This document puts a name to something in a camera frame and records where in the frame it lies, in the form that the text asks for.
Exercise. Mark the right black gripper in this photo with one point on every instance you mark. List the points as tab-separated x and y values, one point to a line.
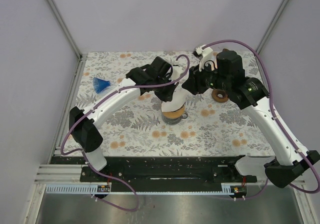
195	79

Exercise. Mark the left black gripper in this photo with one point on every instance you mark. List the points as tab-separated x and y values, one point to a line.
168	95

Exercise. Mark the white paper coffee filter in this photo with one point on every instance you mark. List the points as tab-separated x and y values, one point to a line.
178	100

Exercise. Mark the glass coffee server carafe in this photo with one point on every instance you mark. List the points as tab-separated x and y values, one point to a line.
174	121

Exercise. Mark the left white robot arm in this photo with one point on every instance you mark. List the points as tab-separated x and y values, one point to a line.
85	123

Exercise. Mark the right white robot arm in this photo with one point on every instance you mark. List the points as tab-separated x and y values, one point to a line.
291	158

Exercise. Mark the floral patterned table mat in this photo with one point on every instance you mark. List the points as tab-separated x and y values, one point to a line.
137	129

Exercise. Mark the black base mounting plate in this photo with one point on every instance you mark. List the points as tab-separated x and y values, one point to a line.
168	174

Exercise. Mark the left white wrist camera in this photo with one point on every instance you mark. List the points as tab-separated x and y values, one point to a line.
178	70

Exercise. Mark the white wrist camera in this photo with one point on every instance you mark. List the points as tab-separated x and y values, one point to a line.
203	54
178	70

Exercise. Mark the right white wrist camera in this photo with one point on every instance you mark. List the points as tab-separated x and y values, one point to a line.
203	54

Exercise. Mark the white slotted cable duct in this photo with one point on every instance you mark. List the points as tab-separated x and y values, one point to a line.
97	189

